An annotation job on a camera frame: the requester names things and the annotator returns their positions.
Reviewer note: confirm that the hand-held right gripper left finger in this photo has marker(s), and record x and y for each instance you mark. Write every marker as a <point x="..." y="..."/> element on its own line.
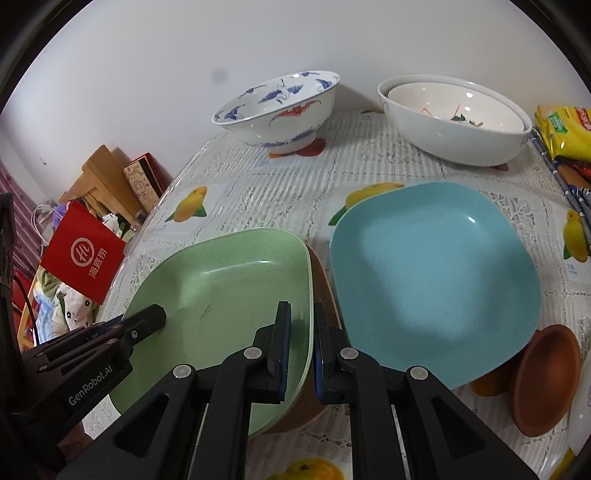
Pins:
<point x="286" y="341"/>

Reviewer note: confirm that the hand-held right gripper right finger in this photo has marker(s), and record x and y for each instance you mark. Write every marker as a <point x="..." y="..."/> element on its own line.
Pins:
<point x="318" y="369"/>

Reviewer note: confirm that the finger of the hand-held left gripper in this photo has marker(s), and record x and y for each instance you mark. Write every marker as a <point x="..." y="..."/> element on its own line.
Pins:
<point x="99" y="328"/>
<point x="143" y="323"/>

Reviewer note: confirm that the brown square plate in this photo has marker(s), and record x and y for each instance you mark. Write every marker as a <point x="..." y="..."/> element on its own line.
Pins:
<point x="325" y="295"/>

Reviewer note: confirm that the green square plate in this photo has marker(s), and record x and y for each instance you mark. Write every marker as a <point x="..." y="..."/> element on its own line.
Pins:
<point x="221" y="286"/>

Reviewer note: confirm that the blue square plate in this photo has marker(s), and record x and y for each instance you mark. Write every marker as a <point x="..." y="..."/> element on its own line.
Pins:
<point x="434" y="277"/>

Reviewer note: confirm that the small brown saucer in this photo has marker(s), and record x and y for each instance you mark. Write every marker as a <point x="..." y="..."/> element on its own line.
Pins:
<point x="549" y="378"/>
<point x="494" y="383"/>

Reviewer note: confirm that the white bowl grey scroll print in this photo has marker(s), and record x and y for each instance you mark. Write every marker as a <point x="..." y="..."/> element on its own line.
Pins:
<point x="461" y="147"/>

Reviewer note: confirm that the pile of clothes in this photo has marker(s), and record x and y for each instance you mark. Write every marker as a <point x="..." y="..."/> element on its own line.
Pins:
<point x="69" y="309"/>

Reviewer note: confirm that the red paper bag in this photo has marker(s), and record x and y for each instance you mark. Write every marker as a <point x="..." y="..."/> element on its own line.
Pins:
<point x="83" y="254"/>

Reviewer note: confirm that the maroon striped cloth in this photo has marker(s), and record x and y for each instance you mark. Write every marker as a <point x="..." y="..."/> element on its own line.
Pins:
<point x="23" y="221"/>

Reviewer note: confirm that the patterned cardboard box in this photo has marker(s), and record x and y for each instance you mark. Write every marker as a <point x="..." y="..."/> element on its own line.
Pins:
<point x="143" y="182"/>

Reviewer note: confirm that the fruit print tablecloth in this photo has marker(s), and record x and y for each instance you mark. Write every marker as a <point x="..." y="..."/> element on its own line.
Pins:
<point x="277" y="194"/>

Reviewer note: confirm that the wooden stool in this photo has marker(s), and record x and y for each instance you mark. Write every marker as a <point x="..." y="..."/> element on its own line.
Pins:
<point x="106" y="175"/>

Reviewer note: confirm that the blue patterned white bowl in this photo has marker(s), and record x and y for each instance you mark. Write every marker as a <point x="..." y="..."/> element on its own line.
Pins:
<point x="286" y="124"/>

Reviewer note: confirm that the grey checked folded cloth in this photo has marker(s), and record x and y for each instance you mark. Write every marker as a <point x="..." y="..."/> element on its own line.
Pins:
<point x="570" y="194"/>

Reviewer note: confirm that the red chip bag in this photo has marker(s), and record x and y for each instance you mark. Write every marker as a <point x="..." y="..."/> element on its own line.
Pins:
<point x="577" y="173"/>

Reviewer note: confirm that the yellow chip bag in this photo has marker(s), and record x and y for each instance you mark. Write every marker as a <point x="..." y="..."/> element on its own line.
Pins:
<point x="568" y="134"/>

